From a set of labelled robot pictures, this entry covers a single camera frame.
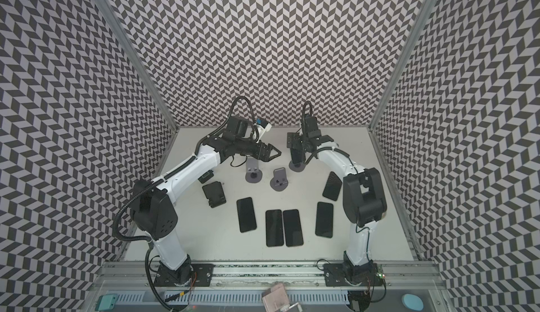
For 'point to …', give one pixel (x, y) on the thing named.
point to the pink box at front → (275, 298)
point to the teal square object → (106, 302)
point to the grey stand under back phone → (297, 167)
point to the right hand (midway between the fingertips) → (297, 142)
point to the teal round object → (412, 302)
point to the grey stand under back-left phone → (253, 175)
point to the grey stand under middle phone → (279, 182)
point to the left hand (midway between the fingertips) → (274, 151)
